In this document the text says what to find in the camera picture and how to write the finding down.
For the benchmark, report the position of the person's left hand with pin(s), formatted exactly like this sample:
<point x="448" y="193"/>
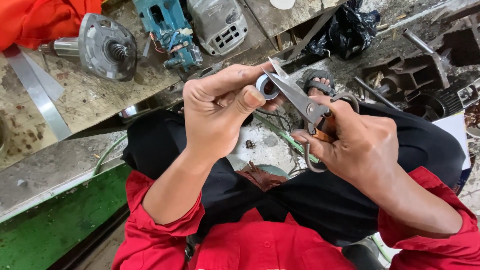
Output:
<point x="213" y="116"/>

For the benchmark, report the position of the person's right hand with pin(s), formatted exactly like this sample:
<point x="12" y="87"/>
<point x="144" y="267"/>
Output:
<point x="360" y="146"/>

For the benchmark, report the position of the curled grey insulation strip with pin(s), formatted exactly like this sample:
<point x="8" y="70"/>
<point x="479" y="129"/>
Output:
<point x="260" y="85"/>

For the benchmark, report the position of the steel scissors with orange grip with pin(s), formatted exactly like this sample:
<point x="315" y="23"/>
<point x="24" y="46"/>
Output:
<point x="296" y="95"/>

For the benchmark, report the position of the small rusty nut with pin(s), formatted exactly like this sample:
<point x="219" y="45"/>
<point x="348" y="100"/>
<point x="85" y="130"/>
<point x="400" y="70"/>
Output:
<point x="249" y="144"/>

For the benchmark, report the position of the thin metal rod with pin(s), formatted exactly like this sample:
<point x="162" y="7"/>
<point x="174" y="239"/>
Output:
<point x="375" y="93"/>

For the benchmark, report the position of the black sandal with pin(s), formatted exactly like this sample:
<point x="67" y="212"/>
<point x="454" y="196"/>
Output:
<point x="318" y="85"/>

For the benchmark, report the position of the copper wound stator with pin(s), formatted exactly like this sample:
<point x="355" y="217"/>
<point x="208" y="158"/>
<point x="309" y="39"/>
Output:
<point x="262" y="178"/>

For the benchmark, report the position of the grey metal motor housing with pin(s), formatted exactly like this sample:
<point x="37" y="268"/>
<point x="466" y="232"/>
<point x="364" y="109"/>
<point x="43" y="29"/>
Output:
<point x="217" y="22"/>

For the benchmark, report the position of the heap of scrap metal parts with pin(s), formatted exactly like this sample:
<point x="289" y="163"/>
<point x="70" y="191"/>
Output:
<point x="427" y="78"/>

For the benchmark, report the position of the white paper sheet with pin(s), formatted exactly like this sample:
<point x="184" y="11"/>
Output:
<point x="455" y="131"/>

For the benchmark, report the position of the teal power tool housing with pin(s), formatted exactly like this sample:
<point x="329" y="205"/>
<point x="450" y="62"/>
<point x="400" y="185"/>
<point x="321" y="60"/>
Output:
<point x="165" y="26"/>

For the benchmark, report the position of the black plastic bag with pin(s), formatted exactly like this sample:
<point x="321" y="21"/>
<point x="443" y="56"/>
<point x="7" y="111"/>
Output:
<point x="348" y="30"/>

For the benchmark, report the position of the grey metal pipe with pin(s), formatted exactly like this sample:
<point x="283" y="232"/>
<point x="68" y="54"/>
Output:
<point x="431" y="52"/>

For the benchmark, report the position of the white round object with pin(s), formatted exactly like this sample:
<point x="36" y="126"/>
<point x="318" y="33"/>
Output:
<point x="282" y="3"/>

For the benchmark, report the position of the motor armature with grey cover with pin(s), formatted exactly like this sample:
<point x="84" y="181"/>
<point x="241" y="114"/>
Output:
<point x="99" y="48"/>

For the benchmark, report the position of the red shirt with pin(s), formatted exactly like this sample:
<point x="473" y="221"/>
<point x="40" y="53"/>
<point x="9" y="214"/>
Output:
<point x="270" y="247"/>

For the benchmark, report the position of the short grey paper strip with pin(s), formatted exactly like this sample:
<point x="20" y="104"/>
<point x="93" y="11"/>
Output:
<point x="47" y="80"/>

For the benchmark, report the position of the long grey paper strip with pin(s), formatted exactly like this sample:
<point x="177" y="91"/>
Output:
<point x="41" y="101"/>

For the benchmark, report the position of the orange cloth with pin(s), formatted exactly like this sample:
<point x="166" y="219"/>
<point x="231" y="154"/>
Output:
<point x="41" y="18"/>

